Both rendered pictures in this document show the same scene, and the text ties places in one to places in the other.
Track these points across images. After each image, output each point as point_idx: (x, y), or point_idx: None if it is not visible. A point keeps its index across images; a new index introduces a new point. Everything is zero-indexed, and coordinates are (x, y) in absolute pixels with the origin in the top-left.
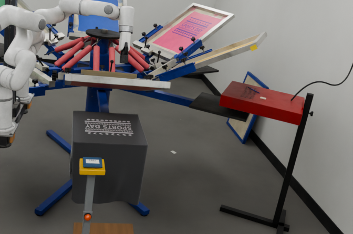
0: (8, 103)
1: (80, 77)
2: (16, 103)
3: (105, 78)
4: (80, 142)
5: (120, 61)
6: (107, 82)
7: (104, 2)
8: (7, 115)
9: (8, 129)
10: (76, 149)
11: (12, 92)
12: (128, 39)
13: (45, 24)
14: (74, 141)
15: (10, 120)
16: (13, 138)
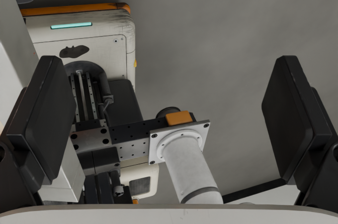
0: (213, 182)
1: (67, 160)
2: (85, 174)
3: (25, 76)
4: None
5: (73, 115)
6: (28, 46)
7: None
8: (203, 159)
9: (195, 135)
10: None
11: (111, 200)
12: None
13: None
14: None
15: (193, 148)
16: (182, 114)
